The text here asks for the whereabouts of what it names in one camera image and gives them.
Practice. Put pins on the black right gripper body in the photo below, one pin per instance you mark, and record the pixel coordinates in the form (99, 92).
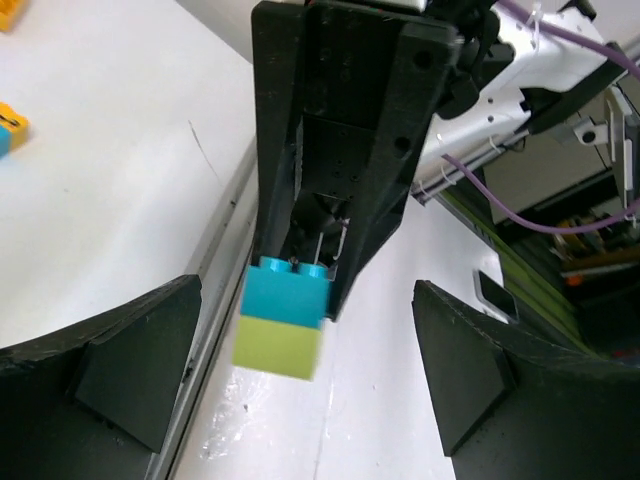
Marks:
(349, 51)

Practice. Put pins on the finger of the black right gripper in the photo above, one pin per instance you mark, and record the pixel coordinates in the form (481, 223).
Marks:
(278, 45)
(424, 53)

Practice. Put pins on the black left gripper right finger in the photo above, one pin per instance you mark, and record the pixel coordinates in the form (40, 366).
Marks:
(512, 405)

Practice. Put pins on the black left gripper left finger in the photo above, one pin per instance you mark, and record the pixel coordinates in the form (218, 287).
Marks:
(94, 400)

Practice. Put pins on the cyan lego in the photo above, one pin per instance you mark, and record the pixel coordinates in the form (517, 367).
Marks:
(275, 290)

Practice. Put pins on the small yellow lego brick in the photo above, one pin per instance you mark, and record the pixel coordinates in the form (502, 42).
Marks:
(10, 13)

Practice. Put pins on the lime green rounded lego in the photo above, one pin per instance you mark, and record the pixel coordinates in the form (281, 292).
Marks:
(275, 347)

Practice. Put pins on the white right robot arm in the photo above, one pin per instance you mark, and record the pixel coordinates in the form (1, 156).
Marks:
(518, 71)

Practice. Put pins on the blue patterned oval lego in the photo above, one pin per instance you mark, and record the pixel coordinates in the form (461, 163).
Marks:
(5, 141)

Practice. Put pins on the aluminium table edge rail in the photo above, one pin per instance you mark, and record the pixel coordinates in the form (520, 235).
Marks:
(223, 259)

